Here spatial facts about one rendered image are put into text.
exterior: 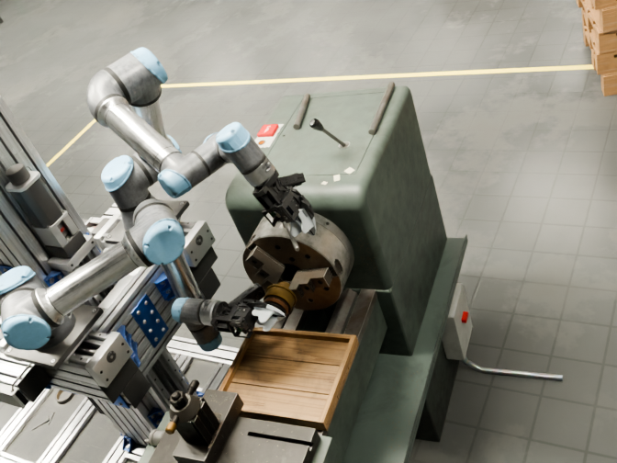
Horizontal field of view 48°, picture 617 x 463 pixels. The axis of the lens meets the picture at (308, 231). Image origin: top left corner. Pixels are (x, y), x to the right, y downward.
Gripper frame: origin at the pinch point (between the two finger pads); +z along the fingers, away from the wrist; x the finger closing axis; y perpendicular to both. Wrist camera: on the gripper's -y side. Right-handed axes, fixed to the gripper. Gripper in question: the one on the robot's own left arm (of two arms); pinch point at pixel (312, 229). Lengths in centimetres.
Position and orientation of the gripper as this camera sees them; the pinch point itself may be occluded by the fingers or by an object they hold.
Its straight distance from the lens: 180.7
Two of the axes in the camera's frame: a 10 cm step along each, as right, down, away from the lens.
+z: 5.6, 7.0, 4.3
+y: -3.4, 6.7, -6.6
